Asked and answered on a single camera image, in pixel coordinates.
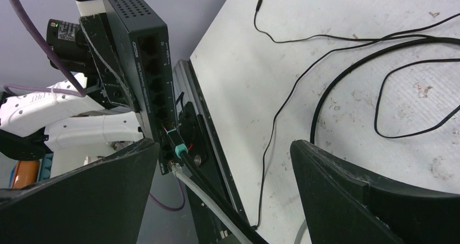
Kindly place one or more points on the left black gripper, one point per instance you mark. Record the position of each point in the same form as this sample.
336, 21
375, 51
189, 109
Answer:
88, 48

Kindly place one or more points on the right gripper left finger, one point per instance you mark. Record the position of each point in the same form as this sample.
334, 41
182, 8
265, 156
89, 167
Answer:
101, 202

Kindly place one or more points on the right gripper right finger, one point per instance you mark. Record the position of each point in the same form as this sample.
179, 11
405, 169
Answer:
345, 203

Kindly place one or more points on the dark grey network switch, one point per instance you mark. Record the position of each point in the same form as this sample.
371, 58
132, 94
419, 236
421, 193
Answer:
142, 44

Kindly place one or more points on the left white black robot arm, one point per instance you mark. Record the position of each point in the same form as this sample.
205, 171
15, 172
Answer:
43, 121

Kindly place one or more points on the orange tape roll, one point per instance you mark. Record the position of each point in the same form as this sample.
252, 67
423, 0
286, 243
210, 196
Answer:
24, 174

